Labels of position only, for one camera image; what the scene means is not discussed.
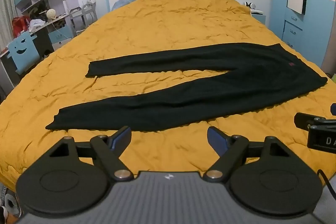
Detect yellow blanket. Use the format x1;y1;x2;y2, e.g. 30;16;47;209
0;0;336;188

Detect blue pillow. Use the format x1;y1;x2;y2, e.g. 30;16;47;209
111;0;144;11

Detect red bag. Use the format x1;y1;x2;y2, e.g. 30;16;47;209
13;16;31;38

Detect black pants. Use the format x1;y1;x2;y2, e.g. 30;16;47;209
45;42;328;132

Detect white plastic bag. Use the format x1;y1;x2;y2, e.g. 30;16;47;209
30;19;48;31

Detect blue wardrobe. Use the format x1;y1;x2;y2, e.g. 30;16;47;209
271;0;336;73

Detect grey desk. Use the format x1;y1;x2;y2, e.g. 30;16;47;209
0;13;72;67

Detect blue nightstand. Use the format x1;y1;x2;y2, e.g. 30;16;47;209
249;7;269;28

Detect pale curtain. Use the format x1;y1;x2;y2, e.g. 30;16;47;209
0;0;17;50

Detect blue smiley face chair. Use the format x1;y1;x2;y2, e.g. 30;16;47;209
8;31;36;75

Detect grey stool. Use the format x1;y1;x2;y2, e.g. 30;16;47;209
69;2;96;31

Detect black cable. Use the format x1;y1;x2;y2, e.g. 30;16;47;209
317;170;336;201

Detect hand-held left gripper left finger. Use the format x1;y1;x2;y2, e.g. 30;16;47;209
49;126;132;182

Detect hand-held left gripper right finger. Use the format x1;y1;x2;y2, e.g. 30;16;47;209
205;126;291;182

